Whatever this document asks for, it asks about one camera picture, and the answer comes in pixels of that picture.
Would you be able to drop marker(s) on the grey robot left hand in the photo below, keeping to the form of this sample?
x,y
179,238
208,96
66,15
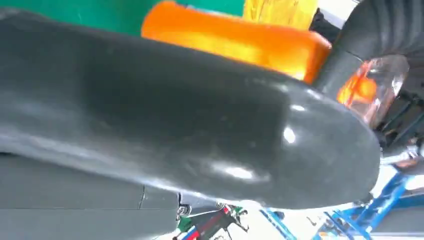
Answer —
x,y
341,74

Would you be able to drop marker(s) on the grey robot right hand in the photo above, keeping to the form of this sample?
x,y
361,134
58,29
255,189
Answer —
x,y
165,109

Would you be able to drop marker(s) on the yellow plastic sheet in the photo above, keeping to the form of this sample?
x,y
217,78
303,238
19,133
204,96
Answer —
x,y
281,11

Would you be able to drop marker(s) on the green table mat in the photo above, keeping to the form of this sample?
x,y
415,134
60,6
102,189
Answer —
x,y
109,15

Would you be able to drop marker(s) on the blue metal frame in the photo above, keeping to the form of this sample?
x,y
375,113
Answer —
x,y
361,212

